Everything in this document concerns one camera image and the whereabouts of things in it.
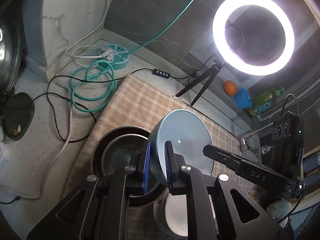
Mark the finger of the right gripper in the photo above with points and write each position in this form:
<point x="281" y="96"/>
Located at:
<point x="230" y="160"/>

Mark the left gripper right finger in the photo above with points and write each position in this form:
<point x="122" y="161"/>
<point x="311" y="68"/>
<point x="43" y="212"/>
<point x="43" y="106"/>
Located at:
<point x="217" y="208"/>

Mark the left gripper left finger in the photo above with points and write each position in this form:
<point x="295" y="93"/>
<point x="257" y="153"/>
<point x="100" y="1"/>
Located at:
<point x="97" y="208"/>

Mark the large stainless steel bowl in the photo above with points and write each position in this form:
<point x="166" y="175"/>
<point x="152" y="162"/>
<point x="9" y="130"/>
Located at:
<point x="155" y="189"/>

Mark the light blue ceramic bowl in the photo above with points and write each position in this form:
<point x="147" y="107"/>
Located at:
<point x="188" y="135"/>

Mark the red steel bowl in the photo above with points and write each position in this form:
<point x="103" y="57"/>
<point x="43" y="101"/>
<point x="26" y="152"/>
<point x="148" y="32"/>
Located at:
<point x="119" y="150"/>

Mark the white leaf pattern plate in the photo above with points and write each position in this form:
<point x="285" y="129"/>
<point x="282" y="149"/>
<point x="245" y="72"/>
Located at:
<point x="170" y="214"/>

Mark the right gloved hand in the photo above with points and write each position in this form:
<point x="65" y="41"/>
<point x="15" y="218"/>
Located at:
<point x="276" y="207"/>

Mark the chrome faucet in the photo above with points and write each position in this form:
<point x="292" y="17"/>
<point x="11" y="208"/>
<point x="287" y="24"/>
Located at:
<point x="249" y="141"/>

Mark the blue plastic cup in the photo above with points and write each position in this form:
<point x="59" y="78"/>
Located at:
<point x="242" y="99"/>

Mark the green dish soap bottle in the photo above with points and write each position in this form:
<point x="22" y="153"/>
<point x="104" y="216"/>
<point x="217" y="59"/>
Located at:
<point x="264" y="102"/>

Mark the orange fruit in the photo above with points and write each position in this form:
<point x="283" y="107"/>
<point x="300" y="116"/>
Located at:
<point x="230" y="88"/>

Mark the black tripod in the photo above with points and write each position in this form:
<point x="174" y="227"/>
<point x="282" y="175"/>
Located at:
<point x="209" y="74"/>

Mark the white charger plugs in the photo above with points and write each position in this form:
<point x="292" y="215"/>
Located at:
<point x="4" y="151"/>

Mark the plaid table cloth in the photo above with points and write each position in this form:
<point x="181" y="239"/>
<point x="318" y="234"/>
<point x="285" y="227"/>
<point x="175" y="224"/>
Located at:
<point x="135" y="103"/>

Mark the inline light remote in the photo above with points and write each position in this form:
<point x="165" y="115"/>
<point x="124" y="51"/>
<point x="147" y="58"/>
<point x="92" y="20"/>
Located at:
<point x="160" y="73"/>

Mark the dark green dish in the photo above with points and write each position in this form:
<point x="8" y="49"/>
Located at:
<point x="17" y="112"/>

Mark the teal power strip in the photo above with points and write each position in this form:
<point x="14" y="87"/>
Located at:
<point x="114" y="54"/>

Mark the steel pot lid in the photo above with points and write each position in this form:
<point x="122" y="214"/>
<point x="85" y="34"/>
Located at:
<point x="12" y="43"/>

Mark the ring light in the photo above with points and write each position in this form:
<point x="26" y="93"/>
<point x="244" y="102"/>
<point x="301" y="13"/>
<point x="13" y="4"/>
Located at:
<point x="218" y="28"/>

